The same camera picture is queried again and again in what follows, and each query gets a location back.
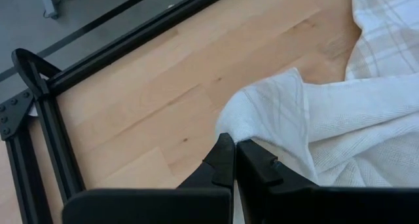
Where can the white plaid towel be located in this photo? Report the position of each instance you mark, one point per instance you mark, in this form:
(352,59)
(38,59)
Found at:
(343,125)

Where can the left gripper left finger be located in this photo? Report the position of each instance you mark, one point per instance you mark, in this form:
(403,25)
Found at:
(183,204)

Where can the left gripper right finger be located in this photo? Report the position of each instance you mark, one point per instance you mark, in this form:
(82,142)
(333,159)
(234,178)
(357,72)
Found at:
(281,204)

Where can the gray desk leg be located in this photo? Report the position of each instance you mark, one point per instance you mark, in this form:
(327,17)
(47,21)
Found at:
(49,1)

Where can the black table frame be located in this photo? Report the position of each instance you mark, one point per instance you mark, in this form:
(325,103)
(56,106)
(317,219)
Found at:
(131,42)

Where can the black curved corner clip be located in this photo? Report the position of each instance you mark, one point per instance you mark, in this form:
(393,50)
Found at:
(29,70)

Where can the white paper scrap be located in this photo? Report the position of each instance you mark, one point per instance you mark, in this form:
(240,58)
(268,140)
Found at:
(171,6)

